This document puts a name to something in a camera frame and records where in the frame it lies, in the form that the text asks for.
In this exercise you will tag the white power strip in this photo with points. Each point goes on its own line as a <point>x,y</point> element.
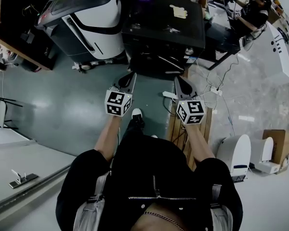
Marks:
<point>216,91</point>
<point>169,94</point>

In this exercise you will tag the white chair with black frame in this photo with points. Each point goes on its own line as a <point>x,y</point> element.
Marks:
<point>1,109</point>

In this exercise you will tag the person's left forearm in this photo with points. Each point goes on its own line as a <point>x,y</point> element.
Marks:
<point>108,138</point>

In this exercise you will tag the bunch of metal keys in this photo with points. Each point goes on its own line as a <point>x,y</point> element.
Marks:
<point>174,29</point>

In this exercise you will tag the metal hinge bracket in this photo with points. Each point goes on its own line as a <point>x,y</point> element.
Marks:
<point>22,179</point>

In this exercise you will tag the brown cardboard box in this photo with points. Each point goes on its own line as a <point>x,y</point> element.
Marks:
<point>280,143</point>

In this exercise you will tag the white and black appliance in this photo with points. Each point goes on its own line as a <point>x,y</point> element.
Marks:
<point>86,25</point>

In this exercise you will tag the white desk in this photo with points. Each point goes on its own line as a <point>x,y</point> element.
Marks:
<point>281,54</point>

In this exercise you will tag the wooden pallet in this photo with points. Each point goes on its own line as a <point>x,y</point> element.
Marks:
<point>207,126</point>

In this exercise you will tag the wooden shelf unit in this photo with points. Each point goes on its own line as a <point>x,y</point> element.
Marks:
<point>12,20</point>

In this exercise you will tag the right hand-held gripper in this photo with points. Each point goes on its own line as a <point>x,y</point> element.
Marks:
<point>190,112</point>

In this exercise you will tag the person's right forearm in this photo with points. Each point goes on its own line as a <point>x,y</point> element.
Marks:
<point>197,143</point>

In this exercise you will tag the person's black top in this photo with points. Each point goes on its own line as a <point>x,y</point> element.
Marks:
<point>149,177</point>

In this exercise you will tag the person's black white-toed shoe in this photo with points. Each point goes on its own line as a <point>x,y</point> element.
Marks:
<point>137,118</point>

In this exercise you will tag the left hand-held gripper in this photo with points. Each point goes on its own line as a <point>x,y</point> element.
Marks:
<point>115,103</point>

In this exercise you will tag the beige paper cutout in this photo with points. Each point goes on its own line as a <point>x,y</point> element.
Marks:
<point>179,11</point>

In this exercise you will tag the black metal table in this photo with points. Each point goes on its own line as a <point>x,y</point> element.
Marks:
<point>221,36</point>

